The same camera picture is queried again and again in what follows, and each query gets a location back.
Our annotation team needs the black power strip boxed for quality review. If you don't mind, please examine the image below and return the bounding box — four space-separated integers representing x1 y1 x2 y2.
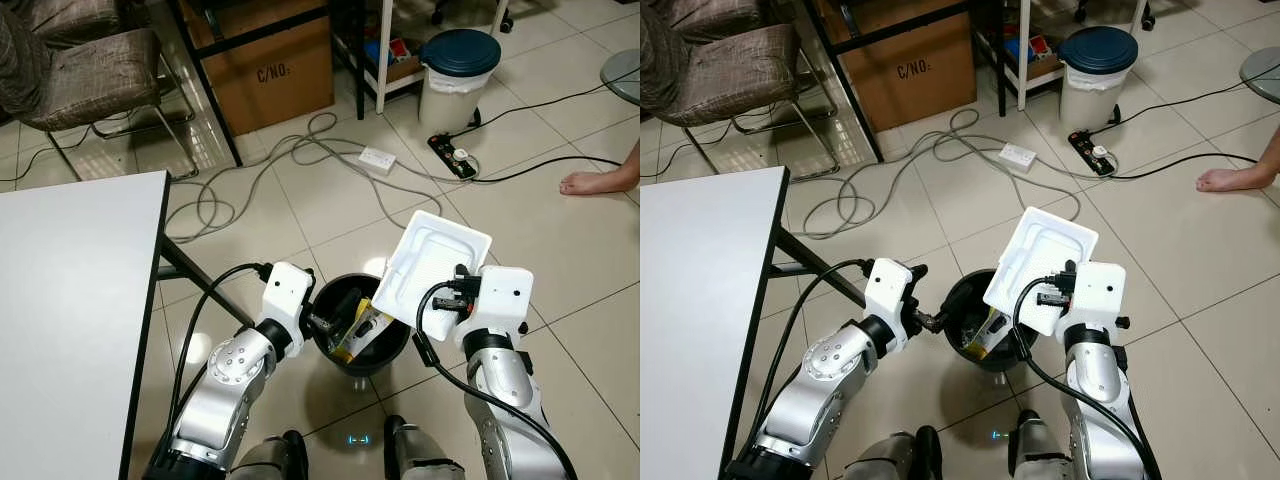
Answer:
427 131 480 182
1067 129 1120 179

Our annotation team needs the brown woven chair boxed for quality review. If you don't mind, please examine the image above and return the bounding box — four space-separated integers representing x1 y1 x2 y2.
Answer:
640 0 843 183
0 0 203 183

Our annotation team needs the robot leg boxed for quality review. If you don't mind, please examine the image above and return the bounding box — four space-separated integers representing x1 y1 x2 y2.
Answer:
384 414 467 480
1006 409 1078 480
844 424 944 480
231 429 310 480

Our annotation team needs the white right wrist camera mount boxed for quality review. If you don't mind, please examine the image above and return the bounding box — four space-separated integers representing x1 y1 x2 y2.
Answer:
468 264 534 347
1068 261 1128 337

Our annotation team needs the white metal rack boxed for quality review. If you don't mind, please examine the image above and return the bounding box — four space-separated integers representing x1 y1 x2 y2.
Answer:
974 0 1153 112
334 0 513 117

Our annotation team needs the yellow product package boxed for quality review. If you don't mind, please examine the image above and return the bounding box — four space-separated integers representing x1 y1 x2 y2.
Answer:
964 304 1012 362
329 297 397 364

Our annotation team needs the black floor cable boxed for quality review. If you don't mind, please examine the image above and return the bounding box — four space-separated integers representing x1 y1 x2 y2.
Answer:
1108 78 1263 182
468 78 641 187

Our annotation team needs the black metal table frame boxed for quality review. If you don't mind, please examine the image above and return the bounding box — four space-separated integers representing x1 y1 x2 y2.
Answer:
719 164 870 480
119 169 257 480

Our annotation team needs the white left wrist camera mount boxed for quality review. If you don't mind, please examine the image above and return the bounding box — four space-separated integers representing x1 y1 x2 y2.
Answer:
864 257 917 352
261 261 317 347

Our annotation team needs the robot right leg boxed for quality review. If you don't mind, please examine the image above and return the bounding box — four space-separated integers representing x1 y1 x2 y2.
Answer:
1006 409 1078 480
384 414 467 480

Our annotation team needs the small red and blue box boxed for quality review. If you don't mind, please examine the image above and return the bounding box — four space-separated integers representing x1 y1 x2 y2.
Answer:
1005 34 1053 64
364 37 412 67

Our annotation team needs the large brown cardboard carton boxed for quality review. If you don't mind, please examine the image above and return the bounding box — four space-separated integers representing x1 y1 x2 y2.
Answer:
184 0 337 137
814 0 982 134

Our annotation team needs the white bin with blue lid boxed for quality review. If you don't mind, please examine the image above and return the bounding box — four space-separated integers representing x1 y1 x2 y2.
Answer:
1057 25 1140 134
417 27 504 137

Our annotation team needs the white plastic tray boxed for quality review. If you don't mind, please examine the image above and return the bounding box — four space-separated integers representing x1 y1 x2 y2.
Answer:
982 206 1100 338
371 209 494 342

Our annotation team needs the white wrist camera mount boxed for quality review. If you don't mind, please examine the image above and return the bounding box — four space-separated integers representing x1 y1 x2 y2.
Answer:
261 261 317 347
1068 261 1128 337
468 264 534 347
864 257 917 352

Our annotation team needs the robot left leg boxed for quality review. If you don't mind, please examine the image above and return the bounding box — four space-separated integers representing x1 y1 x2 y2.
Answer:
231 429 310 480
844 424 944 480

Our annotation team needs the black metal shelf frame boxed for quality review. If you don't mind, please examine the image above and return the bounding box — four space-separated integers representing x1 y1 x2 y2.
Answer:
164 0 367 168
799 0 1012 164

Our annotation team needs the person's bare foot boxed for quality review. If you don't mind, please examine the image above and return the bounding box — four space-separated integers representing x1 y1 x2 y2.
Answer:
1196 124 1280 194
559 139 641 197

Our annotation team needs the grey floor cable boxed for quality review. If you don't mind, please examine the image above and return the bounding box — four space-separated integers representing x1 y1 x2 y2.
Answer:
799 106 1088 242
163 108 473 245

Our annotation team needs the round grey stool seat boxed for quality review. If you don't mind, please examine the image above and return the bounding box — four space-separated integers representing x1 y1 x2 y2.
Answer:
599 47 641 107
1237 45 1280 107

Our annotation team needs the black round rubbish bin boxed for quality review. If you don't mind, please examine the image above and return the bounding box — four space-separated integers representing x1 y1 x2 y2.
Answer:
941 267 1042 374
312 272 414 379

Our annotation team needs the white power socket box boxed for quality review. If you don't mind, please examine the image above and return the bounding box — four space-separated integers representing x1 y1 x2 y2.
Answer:
357 145 399 176
997 142 1038 172

